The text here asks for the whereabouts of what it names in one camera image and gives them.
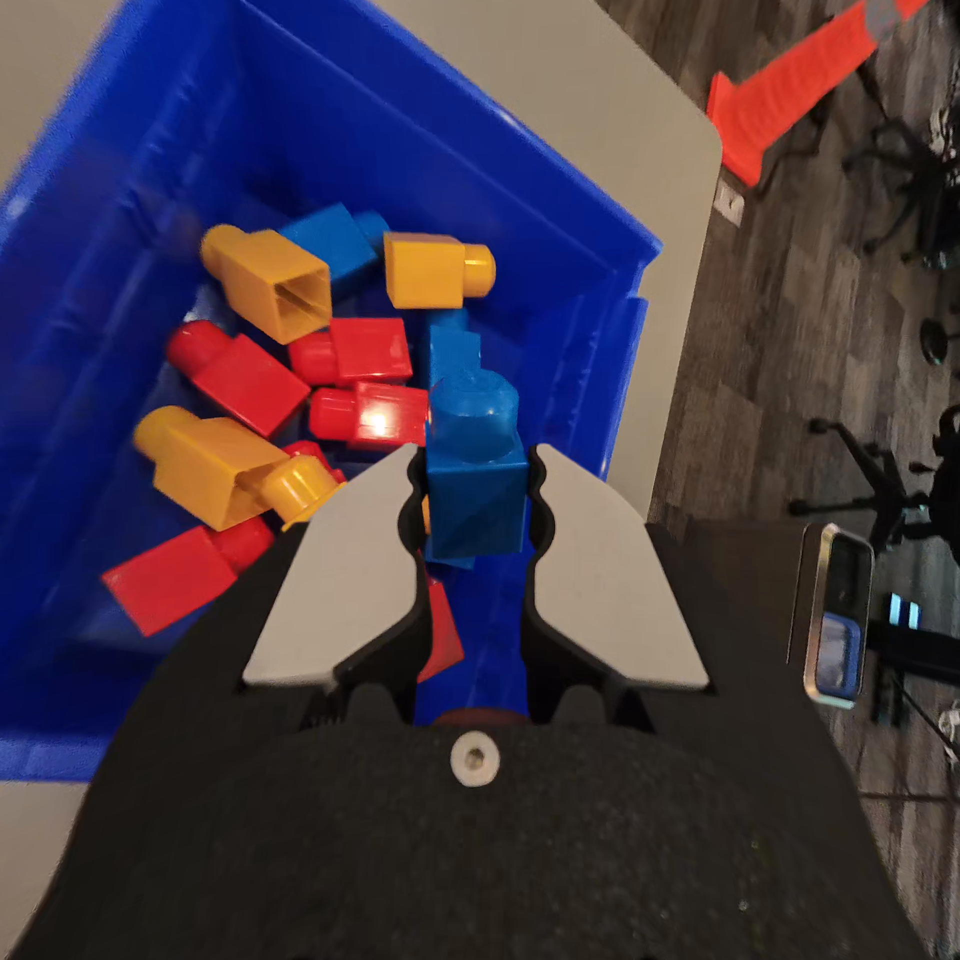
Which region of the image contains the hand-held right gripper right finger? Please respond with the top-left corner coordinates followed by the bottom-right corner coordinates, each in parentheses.
top-left (519, 442), bottom-right (712, 723)

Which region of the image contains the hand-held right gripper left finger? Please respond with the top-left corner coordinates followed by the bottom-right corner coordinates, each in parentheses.
top-left (241, 442), bottom-right (435, 725)

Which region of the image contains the blue mega block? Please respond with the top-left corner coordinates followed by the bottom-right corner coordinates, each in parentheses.
top-left (423, 372), bottom-right (528, 562)

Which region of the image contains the pile of blocks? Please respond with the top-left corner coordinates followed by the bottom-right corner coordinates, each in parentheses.
top-left (101, 201), bottom-right (498, 685)

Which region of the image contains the blue plastic bin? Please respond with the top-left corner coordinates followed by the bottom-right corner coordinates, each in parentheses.
top-left (0, 0), bottom-right (665, 785)

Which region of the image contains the silver-edged black device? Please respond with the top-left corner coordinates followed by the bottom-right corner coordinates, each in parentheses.
top-left (786, 522), bottom-right (877, 710)

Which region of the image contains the black office chair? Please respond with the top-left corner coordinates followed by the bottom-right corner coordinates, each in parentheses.
top-left (787, 405), bottom-right (960, 556)
top-left (843, 112), bottom-right (960, 264)

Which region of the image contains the orange traffic cone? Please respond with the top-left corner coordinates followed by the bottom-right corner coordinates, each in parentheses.
top-left (705, 0), bottom-right (931, 189)

